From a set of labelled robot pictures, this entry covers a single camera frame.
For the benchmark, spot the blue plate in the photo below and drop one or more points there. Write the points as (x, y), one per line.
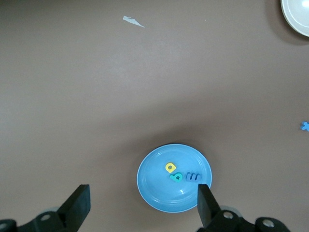
(157, 188)

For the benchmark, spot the white paper scrap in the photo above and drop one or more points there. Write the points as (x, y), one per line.
(132, 21)

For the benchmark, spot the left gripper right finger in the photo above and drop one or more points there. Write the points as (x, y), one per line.
(210, 217)

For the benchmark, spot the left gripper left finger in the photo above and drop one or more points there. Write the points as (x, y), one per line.
(70, 210)

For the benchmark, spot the beige plate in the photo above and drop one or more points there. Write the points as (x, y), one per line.
(297, 14)

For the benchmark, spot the brown table mat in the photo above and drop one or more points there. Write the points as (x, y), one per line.
(96, 96)

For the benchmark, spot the teal foam letter g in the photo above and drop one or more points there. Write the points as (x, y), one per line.
(172, 178)

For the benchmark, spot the blue foam letter m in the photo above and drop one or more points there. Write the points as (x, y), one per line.
(188, 177)

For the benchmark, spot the yellow foam letter a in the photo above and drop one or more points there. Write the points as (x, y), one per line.
(167, 169)

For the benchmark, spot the blue foam letter x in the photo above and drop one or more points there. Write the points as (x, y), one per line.
(305, 126)

